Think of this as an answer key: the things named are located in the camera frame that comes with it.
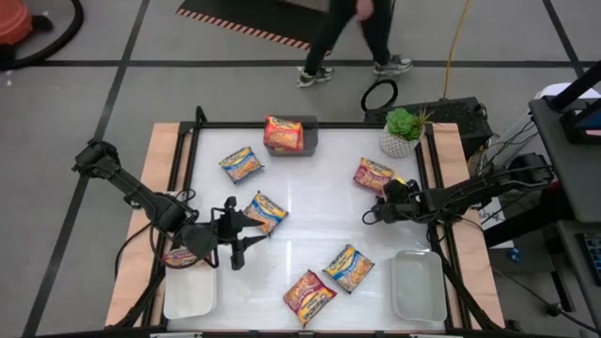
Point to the orange shop vacuum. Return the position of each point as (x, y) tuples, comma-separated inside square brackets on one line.
[(14, 21)]

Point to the black metal table frame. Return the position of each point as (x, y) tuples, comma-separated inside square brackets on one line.
[(188, 126)]

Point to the red roast beef ramen pack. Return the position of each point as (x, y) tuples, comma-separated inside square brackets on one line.
[(309, 298), (371, 173), (180, 258)]

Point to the white paper sheet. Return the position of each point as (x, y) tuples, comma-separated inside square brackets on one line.
[(497, 220)]

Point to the black hazard-striped floor mat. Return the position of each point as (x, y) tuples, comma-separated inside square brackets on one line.
[(225, 14)]

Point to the black monitor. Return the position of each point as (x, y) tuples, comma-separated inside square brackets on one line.
[(570, 129)]

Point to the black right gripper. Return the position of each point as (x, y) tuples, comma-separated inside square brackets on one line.
[(401, 202)]

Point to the black diagonal pole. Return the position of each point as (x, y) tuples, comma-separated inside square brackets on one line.
[(577, 84)]

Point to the black keyboard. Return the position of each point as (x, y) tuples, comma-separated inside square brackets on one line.
[(592, 258)]

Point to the black desk leg beam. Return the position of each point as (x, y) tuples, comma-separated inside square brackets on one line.
[(526, 225)]

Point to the green succulent in white pot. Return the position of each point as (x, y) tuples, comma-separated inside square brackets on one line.
[(404, 124)]

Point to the person's hand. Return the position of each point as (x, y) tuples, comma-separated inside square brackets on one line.
[(364, 9)]

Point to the small blue object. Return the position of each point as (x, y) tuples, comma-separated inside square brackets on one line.
[(515, 255)]

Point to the black perforated computer case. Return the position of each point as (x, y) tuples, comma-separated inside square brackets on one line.
[(451, 115)]

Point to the grey desk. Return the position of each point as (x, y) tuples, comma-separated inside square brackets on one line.
[(573, 183)]

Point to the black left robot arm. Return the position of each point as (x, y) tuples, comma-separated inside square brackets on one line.
[(141, 195)]

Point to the person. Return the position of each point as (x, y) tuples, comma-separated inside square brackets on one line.
[(331, 33)]

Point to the grey plastic bin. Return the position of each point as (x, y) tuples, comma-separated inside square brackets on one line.
[(310, 141)]

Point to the orange chicken ramen pack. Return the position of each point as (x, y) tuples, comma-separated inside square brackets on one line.
[(283, 133)]

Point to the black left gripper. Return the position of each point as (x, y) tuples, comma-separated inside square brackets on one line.
[(230, 230)]

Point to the blue soy sauce ramen pack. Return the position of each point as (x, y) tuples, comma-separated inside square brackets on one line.
[(270, 213), (348, 268), (241, 165)]

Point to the white rectangular tray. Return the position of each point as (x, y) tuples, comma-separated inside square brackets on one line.
[(418, 286), (190, 293)]

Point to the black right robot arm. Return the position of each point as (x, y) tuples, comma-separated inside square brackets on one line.
[(469, 195)]

